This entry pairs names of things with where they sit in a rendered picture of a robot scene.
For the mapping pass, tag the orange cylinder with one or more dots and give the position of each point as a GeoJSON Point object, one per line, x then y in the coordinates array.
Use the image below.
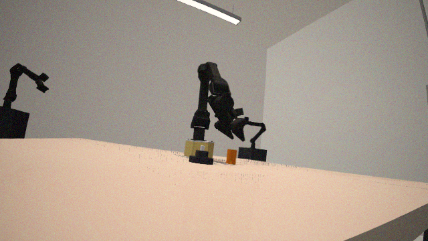
{"type": "Point", "coordinates": [231, 156]}

